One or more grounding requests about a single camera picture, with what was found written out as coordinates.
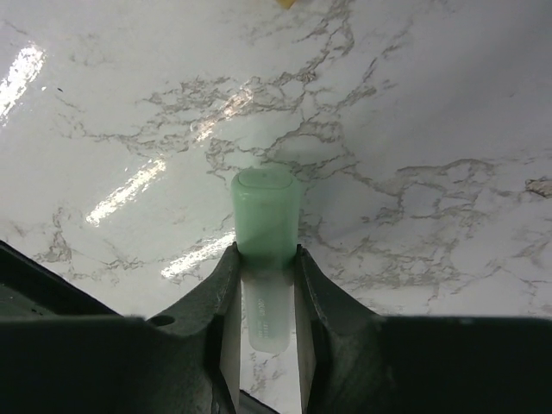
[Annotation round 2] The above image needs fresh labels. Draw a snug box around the small yellow eraser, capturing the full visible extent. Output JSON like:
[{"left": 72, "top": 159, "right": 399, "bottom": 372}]
[{"left": 277, "top": 0, "right": 296, "bottom": 9}]

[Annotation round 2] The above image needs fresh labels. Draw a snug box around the green highlighter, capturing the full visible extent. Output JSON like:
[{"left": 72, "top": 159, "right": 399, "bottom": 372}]
[{"left": 231, "top": 168, "right": 301, "bottom": 354}]

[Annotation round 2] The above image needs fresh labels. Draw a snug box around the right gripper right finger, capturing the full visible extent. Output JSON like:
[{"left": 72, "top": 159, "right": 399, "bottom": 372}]
[{"left": 293, "top": 248, "right": 551, "bottom": 413}]

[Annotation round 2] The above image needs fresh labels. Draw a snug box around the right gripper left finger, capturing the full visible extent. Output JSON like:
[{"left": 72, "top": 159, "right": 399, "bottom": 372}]
[{"left": 0, "top": 241, "right": 242, "bottom": 414}]

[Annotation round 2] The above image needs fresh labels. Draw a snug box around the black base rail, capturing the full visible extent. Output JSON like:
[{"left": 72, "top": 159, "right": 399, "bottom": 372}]
[{"left": 0, "top": 239, "right": 277, "bottom": 414}]

